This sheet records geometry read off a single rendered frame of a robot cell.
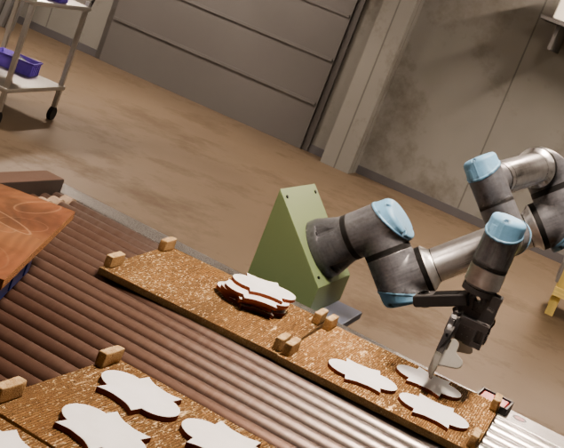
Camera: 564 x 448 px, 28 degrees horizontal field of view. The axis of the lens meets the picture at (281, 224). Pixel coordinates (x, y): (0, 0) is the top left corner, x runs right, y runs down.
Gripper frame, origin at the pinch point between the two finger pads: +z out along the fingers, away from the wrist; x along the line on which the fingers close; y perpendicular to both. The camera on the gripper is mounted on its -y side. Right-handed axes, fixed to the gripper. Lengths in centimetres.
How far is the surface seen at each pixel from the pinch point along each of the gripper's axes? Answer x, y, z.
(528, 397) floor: 356, 18, 107
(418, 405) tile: -17.9, 1.8, 2.3
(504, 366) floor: 393, -1, 108
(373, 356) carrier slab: 1.1, -12.8, 3.6
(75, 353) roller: -65, -49, 3
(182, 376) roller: -52, -34, 4
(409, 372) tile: -0.8, -4.4, 2.7
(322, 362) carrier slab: -17.5, -18.8, 3.1
